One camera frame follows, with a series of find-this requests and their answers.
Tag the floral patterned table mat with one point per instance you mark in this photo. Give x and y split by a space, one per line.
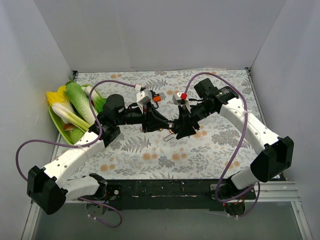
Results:
208 154

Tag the small brass padlock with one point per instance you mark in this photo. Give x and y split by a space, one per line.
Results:
168 137

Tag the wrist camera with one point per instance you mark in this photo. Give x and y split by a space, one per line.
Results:
180 98
142 98

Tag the orange and black padlock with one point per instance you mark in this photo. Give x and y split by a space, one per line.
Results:
156 99

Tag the napa cabbage toy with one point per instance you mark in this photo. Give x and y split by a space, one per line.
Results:
81 103

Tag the green vegetable tray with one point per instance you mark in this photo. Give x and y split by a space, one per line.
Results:
69 132

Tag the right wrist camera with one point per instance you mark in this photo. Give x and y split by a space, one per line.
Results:
180 98

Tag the yellow-leaf cabbage toy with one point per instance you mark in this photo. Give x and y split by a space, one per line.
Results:
61 106

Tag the aluminium frame rail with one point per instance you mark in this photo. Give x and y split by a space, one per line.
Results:
175 210

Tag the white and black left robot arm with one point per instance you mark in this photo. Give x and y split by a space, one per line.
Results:
50 187

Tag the bok choy toy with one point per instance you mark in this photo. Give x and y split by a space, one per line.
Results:
96 98

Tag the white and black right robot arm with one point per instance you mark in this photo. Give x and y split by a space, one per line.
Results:
274 153

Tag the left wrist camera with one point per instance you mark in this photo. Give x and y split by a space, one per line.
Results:
142 98

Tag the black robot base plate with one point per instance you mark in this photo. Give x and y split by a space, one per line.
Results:
168 194

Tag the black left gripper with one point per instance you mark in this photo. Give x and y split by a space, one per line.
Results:
145 119

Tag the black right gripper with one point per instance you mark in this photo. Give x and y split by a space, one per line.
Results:
184 118

